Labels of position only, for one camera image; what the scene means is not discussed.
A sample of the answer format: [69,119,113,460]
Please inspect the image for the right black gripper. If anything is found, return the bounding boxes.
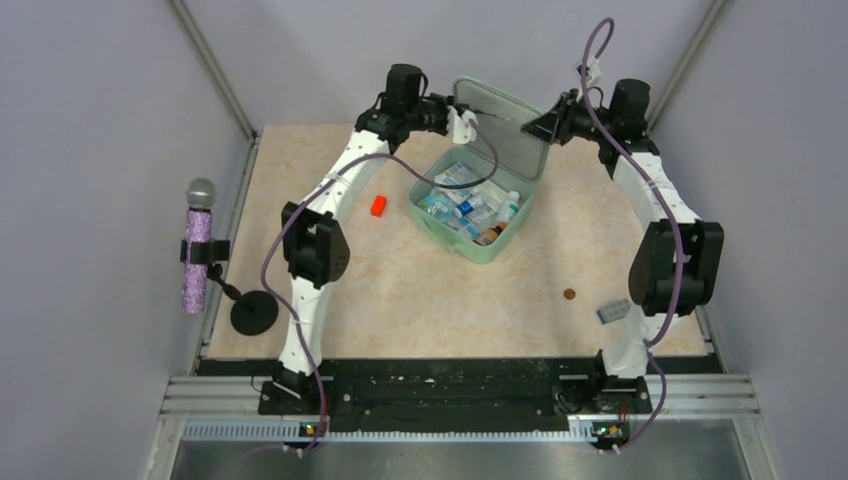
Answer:
[519,89,614,147]

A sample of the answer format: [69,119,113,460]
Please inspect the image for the blue white bagged packet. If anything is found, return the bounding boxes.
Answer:
[434,163,481,202]

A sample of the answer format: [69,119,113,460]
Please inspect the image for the blue cotton swab packet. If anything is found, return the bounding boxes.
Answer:
[416,188,456,219]

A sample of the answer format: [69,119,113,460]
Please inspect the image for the white bottle green label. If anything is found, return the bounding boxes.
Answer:
[495,191,520,224]

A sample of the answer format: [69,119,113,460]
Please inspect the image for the white gauze packet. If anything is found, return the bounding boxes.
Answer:
[477,181,508,210]

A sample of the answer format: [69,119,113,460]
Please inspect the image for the mint green medicine case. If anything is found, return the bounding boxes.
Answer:
[408,77,549,264]

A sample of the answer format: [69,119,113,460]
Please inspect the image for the blue small clear packet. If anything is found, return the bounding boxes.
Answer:
[451,218,481,241]

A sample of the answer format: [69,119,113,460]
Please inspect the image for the brown bottle orange cap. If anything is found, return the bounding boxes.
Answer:
[474,222,508,246]

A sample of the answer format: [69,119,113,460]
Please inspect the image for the black scissors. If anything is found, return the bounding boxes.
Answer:
[456,104,513,122]

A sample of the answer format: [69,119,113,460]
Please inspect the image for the small blue capped bottle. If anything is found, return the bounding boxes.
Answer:
[454,194,486,218]

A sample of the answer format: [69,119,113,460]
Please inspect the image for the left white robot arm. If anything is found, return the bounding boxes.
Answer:
[274,64,453,414]

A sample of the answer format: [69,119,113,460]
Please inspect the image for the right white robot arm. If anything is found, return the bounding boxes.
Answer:
[520,79,724,412]

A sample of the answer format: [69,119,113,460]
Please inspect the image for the orange red small box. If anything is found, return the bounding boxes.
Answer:
[370,195,388,218]

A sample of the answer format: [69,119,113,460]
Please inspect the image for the grey blue pill blister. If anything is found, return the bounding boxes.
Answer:
[596,299,632,325]

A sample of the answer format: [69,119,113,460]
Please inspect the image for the purple glitter microphone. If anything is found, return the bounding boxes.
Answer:
[182,178,216,314]

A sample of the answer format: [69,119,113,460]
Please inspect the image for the black microphone stand base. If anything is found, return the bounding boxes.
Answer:
[230,290,279,336]

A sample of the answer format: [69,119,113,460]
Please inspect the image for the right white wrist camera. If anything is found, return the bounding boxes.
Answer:
[574,55,602,89]

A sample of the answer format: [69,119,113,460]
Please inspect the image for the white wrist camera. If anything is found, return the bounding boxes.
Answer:
[574,55,602,89]
[448,104,477,145]

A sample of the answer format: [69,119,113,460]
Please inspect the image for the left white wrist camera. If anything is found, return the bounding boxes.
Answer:
[448,104,477,145]

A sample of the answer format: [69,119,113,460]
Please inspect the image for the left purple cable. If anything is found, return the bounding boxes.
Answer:
[259,112,501,458]

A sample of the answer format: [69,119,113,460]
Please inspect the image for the purple cable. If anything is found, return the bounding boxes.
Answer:
[259,112,501,458]
[577,17,686,456]

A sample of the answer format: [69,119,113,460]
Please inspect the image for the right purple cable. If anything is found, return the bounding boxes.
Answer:
[577,17,686,456]

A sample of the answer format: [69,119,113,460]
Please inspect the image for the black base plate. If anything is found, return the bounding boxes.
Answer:
[256,356,652,436]

